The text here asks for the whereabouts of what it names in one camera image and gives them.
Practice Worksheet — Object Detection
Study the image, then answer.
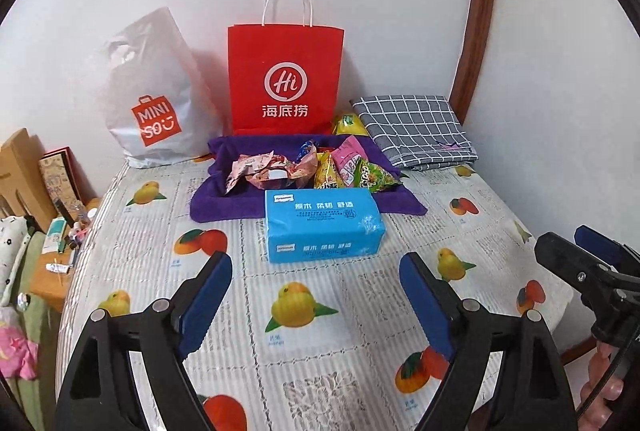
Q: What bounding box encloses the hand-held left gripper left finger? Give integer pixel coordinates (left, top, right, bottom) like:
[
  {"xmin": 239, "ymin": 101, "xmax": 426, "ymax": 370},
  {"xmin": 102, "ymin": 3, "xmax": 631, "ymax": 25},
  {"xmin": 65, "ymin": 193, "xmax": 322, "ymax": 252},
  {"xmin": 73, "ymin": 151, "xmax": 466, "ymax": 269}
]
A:
[{"xmin": 54, "ymin": 251, "xmax": 234, "ymax": 431}]

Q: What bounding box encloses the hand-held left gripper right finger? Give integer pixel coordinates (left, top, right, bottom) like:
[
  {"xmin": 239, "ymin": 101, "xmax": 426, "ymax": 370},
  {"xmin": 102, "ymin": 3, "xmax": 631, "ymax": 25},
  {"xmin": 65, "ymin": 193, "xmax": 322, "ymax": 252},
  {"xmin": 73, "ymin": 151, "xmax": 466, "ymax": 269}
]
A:
[{"xmin": 398, "ymin": 252, "xmax": 579, "ymax": 431}]

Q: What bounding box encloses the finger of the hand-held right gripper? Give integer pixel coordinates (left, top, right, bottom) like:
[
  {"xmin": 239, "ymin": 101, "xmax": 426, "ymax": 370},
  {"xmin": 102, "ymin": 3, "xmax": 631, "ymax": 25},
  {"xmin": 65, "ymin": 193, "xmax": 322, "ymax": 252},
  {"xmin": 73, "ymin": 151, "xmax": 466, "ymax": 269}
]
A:
[
  {"xmin": 573, "ymin": 224, "xmax": 640, "ymax": 273},
  {"xmin": 534, "ymin": 233, "xmax": 603, "ymax": 294}
]

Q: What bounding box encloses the blue tissue pack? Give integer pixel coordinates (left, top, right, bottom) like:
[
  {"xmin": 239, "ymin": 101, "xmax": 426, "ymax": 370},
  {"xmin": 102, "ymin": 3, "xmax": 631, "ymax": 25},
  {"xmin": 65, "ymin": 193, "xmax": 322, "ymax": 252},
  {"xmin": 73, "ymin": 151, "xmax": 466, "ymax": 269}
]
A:
[{"xmin": 263, "ymin": 187, "xmax": 387, "ymax": 265}]

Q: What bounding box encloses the long pink candy packet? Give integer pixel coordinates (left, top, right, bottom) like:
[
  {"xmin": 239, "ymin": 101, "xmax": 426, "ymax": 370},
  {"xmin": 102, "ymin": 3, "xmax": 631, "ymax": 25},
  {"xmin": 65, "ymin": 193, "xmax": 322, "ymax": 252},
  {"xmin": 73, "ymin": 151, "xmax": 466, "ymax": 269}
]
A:
[{"xmin": 224, "ymin": 150, "xmax": 275, "ymax": 196}]

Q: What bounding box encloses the pink panda snack packet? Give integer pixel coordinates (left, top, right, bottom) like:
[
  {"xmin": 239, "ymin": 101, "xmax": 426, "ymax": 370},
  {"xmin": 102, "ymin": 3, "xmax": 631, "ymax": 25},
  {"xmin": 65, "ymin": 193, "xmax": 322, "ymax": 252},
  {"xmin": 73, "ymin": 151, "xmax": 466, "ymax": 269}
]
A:
[{"xmin": 249, "ymin": 160, "xmax": 302, "ymax": 190}]

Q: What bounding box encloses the pink packet with yellow edge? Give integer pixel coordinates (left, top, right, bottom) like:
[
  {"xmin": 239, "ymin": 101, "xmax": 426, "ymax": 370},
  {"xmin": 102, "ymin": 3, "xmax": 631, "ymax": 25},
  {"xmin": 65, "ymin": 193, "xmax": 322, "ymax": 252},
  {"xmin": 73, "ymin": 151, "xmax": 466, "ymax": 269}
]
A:
[{"xmin": 332, "ymin": 135, "xmax": 372, "ymax": 188}]

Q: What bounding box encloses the person's right hand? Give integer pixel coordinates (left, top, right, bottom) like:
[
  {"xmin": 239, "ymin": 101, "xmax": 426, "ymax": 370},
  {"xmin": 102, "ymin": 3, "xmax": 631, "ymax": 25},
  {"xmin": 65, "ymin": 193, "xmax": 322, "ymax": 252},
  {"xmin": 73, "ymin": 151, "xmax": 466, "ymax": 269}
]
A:
[{"xmin": 579, "ymin": 340, "xmax": 628, "ymax": 431}]

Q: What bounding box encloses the purple towel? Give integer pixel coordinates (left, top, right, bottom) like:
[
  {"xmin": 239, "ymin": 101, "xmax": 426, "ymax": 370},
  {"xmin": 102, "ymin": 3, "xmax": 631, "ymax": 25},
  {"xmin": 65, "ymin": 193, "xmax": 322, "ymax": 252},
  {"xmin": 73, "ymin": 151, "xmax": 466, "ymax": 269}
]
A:
[{"xmin": 190, "ymin": 132, "xmax": 429, "ymax": 225}]

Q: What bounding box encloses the fruit print tablecloth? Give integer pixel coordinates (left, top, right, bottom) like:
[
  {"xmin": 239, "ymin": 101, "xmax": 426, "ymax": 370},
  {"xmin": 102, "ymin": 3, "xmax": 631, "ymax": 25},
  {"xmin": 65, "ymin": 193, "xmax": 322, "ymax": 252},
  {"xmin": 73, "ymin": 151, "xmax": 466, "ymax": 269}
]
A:
[{"xmin": 55, "ymin": 154, "xmax": 576, "ymax": 431}]

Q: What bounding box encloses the wooden nightstand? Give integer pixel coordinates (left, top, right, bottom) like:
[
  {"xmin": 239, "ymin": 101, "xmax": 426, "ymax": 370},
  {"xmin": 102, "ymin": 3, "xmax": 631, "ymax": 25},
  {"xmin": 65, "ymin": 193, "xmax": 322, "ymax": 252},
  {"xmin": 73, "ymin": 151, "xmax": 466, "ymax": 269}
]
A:
[{"xmin": 29, "ymin": 198, "xmax": 104, "ymax": 313}]

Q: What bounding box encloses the teal and white box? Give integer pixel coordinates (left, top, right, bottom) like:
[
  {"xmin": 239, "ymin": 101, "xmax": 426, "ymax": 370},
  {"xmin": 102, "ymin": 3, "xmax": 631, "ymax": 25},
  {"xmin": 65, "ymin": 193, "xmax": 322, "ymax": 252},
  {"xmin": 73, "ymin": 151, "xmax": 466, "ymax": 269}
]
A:
[{"xmin": 46, "ymin": 217, "xmax": 69, "ymax": 255}]

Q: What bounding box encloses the green blanket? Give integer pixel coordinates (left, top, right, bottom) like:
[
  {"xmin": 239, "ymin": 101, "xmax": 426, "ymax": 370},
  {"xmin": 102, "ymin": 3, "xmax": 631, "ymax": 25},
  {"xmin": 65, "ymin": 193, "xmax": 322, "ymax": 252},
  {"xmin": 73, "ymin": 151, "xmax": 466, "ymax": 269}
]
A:
[{"xmin": 14, "ymin": 231, "xmax": 68, "ymax": 417}]

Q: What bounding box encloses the grey plaid folded cloth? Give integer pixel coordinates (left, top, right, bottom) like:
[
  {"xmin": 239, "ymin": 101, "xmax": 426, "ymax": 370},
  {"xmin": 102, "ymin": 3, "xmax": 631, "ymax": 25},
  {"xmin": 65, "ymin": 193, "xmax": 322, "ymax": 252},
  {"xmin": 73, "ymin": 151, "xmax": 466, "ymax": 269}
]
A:
[{"xmin": 348, "ymin": 94, "xmax": 479, "ymax": 172}]

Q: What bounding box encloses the pink star cloth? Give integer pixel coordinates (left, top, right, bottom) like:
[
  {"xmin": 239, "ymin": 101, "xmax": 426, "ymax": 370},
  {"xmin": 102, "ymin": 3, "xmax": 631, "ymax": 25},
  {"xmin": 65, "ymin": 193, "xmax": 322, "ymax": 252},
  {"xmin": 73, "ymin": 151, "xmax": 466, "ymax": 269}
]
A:
[{"xmin": 0, "ymin": 320, "xmax": 40, "ymax": 380}]

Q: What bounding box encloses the patterned book with red edge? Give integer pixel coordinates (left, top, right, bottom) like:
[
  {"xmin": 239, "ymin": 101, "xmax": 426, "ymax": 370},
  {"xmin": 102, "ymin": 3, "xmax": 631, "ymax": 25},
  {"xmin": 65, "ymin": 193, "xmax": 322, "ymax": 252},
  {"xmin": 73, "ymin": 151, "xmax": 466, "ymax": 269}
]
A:
[{"xmin": 39, "ymin": 145, "xmax": 85, "ymax": 213}]

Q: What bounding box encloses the yellow green snack packet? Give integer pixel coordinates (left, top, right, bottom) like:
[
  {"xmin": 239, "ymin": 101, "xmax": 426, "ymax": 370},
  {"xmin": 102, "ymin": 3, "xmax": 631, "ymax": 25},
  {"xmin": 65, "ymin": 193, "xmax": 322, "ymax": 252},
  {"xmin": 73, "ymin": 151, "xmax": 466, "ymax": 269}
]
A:
[{"xmin": 332, "ymin": 113, "xmax": 369, "ymax": 138}]

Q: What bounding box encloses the white pillow with black spots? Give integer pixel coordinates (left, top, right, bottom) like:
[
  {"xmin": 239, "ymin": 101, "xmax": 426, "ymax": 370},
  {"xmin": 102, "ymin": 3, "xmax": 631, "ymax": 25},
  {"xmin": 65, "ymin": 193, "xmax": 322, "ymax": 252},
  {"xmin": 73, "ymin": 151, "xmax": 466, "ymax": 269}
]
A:
[{"xmin": 0, "ymin": 215, "xmax": 32, "ymax": 308}]

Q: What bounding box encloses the white plastic bag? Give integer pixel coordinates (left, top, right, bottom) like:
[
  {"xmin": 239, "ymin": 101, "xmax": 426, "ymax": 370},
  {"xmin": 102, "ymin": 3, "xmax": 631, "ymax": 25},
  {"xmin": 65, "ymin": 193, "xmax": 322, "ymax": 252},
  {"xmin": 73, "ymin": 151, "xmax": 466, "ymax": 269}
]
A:
[{"xmin": 104, "ymin": 7, "xmax": 224, "ymax": 170}]

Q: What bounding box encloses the wooden headboard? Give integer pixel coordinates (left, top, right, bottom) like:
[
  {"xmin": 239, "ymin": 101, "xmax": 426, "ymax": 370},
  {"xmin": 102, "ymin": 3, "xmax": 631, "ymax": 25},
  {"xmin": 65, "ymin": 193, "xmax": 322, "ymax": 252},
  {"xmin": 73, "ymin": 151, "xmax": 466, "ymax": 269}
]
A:
[{"xmin": 0, "ymin": 126, "xmax": 59, "ymax": 233}]

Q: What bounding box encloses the red paper bag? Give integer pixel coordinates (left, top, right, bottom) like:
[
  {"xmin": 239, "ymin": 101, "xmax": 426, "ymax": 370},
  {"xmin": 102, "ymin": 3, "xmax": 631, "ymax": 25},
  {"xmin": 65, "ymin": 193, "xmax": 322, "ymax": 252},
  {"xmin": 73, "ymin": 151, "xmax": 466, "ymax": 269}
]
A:
[{"xmin": 227, "ymin": 0, "xmax": 347, "ymax": 138}]

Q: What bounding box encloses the brown wooden door frame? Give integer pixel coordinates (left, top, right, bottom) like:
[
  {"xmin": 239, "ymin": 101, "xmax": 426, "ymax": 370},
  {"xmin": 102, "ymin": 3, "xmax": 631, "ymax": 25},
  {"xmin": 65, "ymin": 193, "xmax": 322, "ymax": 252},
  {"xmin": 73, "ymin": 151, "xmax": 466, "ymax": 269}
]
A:
[{"xmin": 449, "ymin": 0, "xmax": 502, "ymax": 113}]

